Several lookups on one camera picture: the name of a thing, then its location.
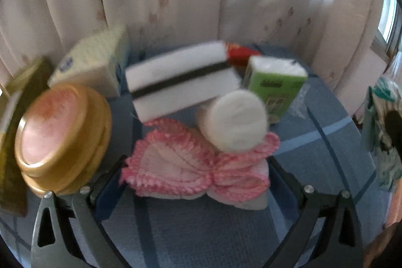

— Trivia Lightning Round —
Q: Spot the red cloth gold pattern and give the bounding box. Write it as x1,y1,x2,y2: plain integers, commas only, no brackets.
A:
225,42,262,68

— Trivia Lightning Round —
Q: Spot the pink knitted cloth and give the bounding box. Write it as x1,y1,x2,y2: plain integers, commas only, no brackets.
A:
119,118,281,211

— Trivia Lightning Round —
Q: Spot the gold metal tray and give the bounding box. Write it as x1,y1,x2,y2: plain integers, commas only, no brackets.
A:
0,57,54,218

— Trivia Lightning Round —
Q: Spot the green tissue pack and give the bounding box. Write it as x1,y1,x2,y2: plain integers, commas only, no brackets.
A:
243,55,308,124

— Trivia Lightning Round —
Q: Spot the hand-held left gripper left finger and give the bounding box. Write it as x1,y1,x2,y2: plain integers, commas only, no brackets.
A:
31,157,133,268

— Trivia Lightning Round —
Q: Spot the clear plastic wrap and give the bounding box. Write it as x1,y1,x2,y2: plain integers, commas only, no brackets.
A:
289,83,311,118

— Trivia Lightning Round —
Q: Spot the pale yellow tissue box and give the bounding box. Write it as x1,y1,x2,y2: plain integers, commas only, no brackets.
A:
47,25,132,99

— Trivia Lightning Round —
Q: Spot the blue checked cloth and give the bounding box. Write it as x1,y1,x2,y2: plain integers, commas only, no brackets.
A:
0,42,393,268

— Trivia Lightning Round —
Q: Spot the white rolled towel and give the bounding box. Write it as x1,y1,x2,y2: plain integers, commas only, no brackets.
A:
196,90,269,153

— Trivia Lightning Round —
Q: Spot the window frame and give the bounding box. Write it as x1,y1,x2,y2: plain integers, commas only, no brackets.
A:
377,0,402,61

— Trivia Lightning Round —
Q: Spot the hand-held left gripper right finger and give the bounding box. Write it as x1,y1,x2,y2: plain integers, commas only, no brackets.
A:
263,157,365,268

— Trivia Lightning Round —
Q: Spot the round gold tin pink lid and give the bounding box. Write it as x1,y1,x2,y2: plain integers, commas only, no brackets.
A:
14,83,113,196

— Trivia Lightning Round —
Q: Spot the teal printed bag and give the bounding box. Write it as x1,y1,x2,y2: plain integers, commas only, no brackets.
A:
360,75,402,191

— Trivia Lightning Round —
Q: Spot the white sponge black stripe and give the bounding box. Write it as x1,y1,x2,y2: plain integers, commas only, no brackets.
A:
125,40,241,122

